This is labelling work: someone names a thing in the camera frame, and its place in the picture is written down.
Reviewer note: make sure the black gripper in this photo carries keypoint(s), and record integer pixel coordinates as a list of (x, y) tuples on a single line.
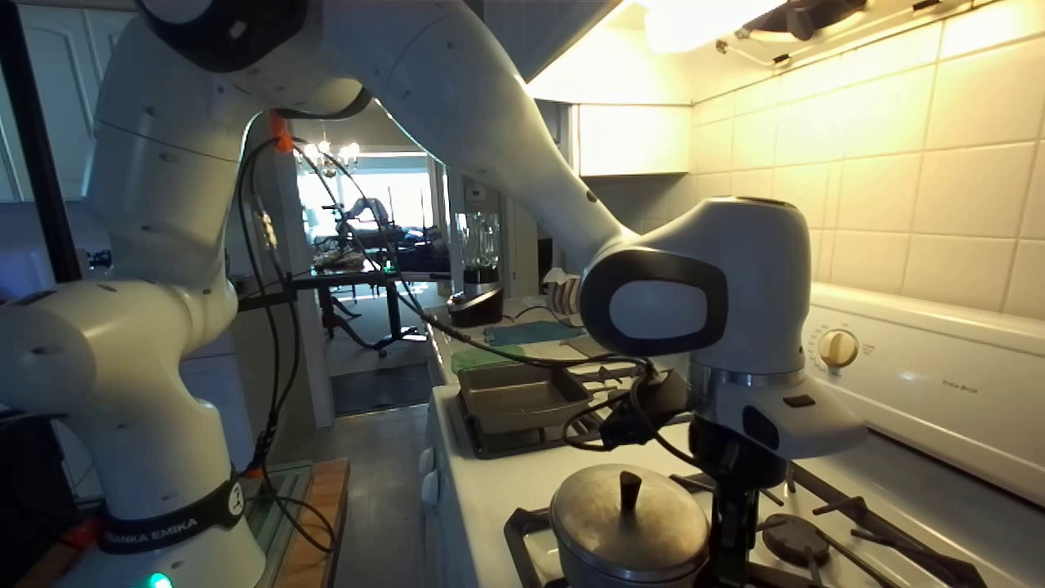
[(739, 471)]

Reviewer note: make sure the metal pot lid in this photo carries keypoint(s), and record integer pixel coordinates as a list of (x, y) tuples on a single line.
[(611, 494)]

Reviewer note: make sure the small metal pot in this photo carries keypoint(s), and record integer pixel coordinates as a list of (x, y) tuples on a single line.
[(627, 555)]

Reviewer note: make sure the black stove grate under pot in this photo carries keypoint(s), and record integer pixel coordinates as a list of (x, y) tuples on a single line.
[(809, 538)]

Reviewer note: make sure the black stove grate near pan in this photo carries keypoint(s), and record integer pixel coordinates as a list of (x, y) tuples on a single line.
[(627, 402)]

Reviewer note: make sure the white stove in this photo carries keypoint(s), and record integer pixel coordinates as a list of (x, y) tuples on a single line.
[(944, 491)]

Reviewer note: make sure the dark rectangular baking pan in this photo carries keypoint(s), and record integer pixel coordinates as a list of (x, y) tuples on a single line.
[(512, 405)]

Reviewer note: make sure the range hood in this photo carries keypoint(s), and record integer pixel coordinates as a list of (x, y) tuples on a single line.
[(687, 49)]

